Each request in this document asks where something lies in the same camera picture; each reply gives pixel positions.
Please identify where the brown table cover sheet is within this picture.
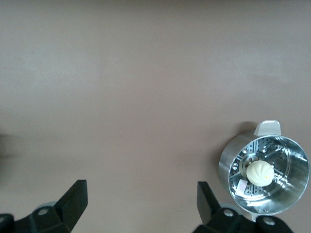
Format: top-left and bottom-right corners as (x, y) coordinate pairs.
(0, 0), (311, 233)

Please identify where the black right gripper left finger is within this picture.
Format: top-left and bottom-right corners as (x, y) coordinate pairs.
(13, 179), (87, 233)

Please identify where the white steamed bun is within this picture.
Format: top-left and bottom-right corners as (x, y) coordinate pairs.
(245, 160), (276, 187)

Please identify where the steel steamer basket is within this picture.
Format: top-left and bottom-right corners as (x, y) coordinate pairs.
(218, 119), (311, 223)

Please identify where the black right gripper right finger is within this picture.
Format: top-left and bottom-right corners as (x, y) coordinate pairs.
(193, 181), (259, 233)

